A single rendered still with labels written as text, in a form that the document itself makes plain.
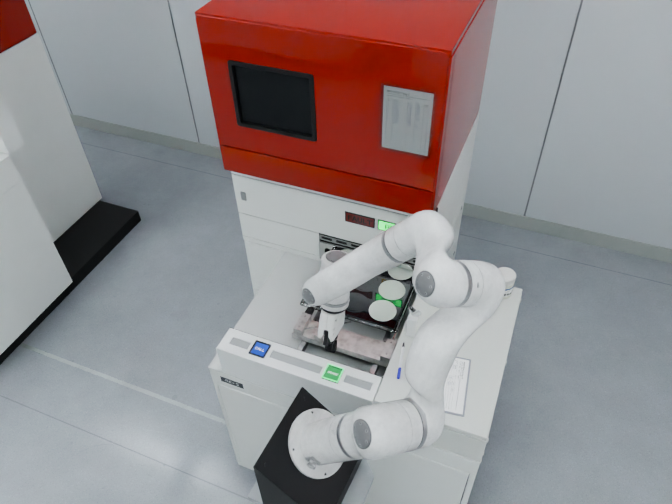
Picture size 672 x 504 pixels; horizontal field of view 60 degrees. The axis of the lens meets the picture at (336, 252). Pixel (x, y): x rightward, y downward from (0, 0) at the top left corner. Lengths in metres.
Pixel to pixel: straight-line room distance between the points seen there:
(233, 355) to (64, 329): 1.76
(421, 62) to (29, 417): 2.51
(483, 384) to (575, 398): 1.30
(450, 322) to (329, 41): 0.90
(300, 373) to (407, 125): 0.84
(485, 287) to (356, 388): 0.73
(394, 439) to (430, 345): 0.23
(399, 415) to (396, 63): 0.95
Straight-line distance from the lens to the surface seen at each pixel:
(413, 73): 1.71
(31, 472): 3.13
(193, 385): 3.10
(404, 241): 1.32
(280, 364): 1.91
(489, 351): 1.97
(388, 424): 1.34
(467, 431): 1.79
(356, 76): 1.78
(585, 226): 3.86
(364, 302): 2.13
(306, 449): 1.67
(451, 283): 1.16
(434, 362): 1.28
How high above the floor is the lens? 2.51
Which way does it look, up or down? 44 degrees down
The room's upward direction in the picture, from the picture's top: 2 degrees counter-clockwise
